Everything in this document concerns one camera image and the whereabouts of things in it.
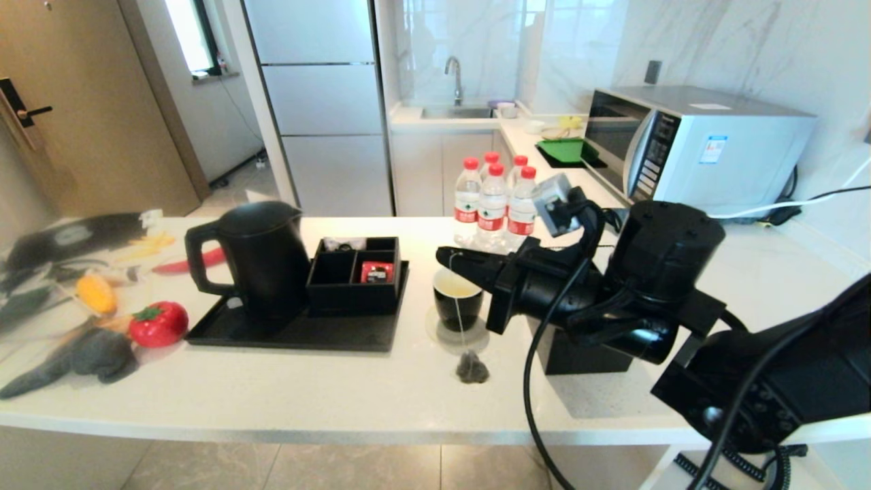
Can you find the bright window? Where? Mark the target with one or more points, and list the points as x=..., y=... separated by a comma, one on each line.
x=187, y=34

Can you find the red toy tomato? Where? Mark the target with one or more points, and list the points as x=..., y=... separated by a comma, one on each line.
x=160, y=325

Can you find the black electric kettle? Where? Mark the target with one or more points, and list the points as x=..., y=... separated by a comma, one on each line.
x=265, y=265

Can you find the black rectangular serving tray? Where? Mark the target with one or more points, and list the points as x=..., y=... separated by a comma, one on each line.
x=306, y=335

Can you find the black cup white inside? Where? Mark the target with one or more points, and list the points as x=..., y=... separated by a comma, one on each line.
x=452, y=309

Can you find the white refrigerator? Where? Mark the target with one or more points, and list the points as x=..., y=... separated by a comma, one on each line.
x=320, y=102

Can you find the yellow toy fries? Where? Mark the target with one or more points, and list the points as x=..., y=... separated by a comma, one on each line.
x=153, y=243

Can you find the black tissue box white top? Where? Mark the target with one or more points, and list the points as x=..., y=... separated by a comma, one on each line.
x=585, y=357

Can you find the yellow kitchen item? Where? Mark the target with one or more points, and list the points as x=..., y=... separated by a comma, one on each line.
x=571, y=121

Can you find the black cooktop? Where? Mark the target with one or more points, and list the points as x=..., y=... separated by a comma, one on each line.
x=554, y=164

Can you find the black compartment organizer box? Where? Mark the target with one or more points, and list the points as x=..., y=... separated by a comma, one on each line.
x=354, y=301

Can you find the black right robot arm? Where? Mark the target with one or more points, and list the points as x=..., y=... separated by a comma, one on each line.
x=769, y=367

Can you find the brown wooden door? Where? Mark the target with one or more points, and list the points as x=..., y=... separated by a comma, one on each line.
x=95, y=102

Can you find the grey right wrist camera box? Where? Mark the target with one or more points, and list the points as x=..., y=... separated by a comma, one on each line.
x=559, y=204

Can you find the red toy chili pepper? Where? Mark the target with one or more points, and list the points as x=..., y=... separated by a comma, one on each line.
x=211, y=260

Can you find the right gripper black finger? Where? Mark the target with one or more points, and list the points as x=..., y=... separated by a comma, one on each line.
x=483, y=282
x=476, y=262

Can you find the small white cup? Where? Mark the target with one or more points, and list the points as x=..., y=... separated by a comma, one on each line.
x=534, y=125

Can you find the purple bowl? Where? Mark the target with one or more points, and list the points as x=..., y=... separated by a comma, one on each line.
x=502, y=103

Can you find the white kitchen base cabinet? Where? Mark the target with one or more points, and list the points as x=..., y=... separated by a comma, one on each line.
x=425, y=173

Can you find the chrome sink faucet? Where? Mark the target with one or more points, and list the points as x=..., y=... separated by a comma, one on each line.
x=456, y=70

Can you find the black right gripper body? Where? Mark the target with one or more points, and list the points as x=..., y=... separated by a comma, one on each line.
x=544, y=286

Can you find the clear glass coaster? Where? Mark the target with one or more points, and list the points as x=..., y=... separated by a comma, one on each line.
x=442, y=337

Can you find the grey plush toy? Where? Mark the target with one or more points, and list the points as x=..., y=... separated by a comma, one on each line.
x=95, y=355

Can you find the yellow toy corn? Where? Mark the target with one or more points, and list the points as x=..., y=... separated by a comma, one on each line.
x=96, y=294

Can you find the red-capped water bottle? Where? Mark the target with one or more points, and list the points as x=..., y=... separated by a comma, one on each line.
x=467, y=204
x=490, y=158
x=520, y=218
x=490, y=214
x=518, y=161

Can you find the steel kitchen sink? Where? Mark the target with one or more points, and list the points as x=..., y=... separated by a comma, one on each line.
x=456, y=111

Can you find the grey wall outlet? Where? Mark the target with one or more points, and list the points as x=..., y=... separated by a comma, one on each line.
x=652, y=71

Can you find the green plastic tray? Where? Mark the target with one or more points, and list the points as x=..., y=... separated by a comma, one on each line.
x=565, y=150

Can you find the black bag white tag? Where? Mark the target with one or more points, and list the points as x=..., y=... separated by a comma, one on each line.
x=102, y=235

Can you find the silver microwave oven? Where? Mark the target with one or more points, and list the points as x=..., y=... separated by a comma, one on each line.
x=728, y=150

